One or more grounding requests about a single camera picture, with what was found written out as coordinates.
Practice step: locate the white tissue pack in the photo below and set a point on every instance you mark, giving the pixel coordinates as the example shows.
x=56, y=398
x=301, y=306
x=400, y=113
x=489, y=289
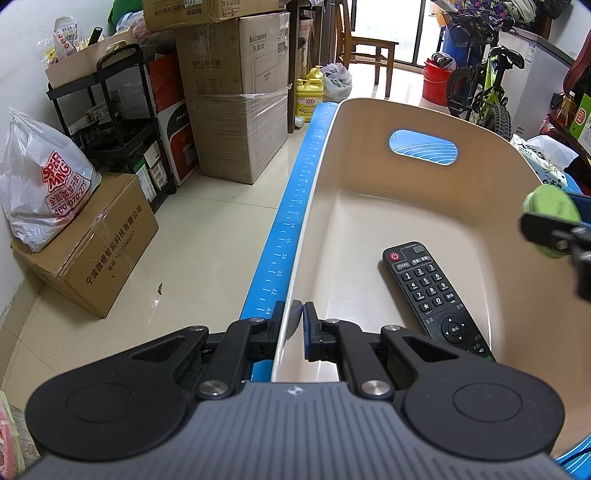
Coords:
x=547, y=154

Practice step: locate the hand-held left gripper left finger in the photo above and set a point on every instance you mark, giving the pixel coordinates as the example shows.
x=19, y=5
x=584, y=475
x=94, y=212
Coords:
x=258, y=337

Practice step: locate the black red white appliance box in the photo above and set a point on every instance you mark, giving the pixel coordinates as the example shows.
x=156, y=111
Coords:
x=180, y=143

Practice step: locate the grey plastic bag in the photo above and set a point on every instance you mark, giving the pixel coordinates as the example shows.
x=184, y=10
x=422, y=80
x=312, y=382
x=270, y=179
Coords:
x=337, y=83

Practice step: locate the green carton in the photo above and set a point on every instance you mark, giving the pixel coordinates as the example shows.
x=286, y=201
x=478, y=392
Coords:
x=581, y=117

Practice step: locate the pink plastic bag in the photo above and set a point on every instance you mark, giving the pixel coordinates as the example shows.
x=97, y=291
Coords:
x=7, y=438

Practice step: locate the red carton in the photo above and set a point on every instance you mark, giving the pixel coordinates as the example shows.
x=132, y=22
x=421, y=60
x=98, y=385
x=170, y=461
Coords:
x=166, y=83

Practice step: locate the open cardboard box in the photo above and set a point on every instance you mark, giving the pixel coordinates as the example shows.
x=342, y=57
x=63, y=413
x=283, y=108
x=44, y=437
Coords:
x=87, y=60

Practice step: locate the white snack bag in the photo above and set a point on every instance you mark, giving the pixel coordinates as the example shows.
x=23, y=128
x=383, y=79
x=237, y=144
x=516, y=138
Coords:
x=67, y=37

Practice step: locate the white plastic bag red print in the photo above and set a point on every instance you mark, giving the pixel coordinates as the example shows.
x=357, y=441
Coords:
x=41, y=184

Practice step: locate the blue silicone mat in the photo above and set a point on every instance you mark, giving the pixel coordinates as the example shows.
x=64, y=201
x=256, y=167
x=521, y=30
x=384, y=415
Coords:
x=286, y=221

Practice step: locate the blue barrel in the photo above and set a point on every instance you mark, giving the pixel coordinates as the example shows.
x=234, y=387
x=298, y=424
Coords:
x=455, y=46

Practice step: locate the low brown cardboard box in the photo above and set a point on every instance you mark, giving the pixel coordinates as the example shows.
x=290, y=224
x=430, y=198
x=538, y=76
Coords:
x=101, y=249

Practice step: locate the plastic wrapped cardboard box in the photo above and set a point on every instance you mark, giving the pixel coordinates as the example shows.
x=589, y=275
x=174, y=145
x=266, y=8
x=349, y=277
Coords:
x=240, y=138

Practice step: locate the orange purple green toy knife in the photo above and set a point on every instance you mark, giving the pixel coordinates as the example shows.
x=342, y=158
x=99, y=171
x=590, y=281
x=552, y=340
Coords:
x=551, y=203

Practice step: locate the large printed cardboard box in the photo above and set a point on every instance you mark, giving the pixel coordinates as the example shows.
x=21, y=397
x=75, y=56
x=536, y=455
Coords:
x=231, y=55

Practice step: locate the wooden chair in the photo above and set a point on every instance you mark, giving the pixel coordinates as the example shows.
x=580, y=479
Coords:
x=369, y=46

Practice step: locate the green black bicycle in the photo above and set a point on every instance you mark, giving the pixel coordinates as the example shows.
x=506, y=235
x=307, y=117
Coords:
x=485, y=87

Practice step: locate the black utility cart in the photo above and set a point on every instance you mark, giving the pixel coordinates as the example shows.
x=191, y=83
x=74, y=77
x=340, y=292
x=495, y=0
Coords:
x=115, y=124

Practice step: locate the flat brown cardboard box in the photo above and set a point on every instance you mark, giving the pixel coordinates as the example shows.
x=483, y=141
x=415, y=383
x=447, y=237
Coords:
x=207, y=9

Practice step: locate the red bucket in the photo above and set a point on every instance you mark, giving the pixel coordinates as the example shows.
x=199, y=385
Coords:
x=436, y=85

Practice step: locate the orange drink bottle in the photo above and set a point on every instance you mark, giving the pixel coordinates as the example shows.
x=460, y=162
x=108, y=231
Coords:
x=564, y=108

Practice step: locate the white chest freezer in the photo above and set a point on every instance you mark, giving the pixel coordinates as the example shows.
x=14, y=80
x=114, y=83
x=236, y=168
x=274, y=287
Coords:
x=540, y=78

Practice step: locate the yellow detergent bottle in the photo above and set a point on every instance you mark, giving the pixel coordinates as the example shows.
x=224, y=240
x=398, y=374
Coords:
x=308, y=101

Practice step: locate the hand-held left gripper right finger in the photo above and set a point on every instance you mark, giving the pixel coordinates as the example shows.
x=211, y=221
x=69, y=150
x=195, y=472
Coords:
x=308, y=337

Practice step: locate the black remote control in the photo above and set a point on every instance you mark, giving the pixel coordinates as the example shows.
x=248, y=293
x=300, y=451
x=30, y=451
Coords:
x=427, y=286

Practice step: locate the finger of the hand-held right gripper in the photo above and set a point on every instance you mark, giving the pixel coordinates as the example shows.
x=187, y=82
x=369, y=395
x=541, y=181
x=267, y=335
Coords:
x=582, y=203
x=549, y=230

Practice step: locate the beige storage bin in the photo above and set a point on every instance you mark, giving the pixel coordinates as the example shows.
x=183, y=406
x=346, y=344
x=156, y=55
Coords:
x=369, y=217

